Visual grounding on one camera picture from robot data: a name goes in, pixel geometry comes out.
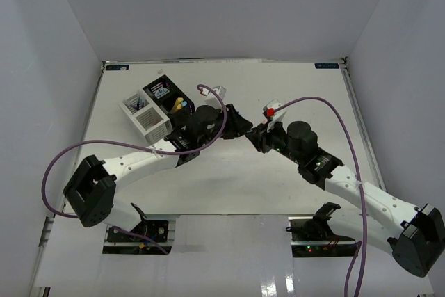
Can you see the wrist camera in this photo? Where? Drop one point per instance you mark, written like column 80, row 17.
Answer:
column 212, row 98
column 272, row 114

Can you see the blue gel pen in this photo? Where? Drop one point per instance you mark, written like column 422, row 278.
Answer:
column 140, row 102

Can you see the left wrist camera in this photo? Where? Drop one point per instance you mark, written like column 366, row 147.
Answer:
column 212, row 98

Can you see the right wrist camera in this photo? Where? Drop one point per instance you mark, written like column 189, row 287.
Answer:
column 272, row 114

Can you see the pale yellow highlighter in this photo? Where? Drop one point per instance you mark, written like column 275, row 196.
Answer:
column 178, row 102

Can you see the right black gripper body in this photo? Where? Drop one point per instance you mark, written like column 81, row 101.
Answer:
column 275, row 138

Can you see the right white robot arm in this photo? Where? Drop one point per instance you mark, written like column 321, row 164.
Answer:
column 412, row 235

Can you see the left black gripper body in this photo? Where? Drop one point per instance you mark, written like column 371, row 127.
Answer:
column 231, row 129

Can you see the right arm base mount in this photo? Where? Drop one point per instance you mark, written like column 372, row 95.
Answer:
column 314, row 239

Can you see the black mesh pen holder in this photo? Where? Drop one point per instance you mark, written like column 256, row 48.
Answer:
column 163, row 91

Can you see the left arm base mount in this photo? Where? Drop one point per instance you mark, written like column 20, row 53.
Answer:
column 152, row 237

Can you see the white slotted pen holder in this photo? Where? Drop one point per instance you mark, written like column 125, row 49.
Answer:
column 150, row 122

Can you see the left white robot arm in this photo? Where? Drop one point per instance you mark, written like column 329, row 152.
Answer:
column 91, row 190

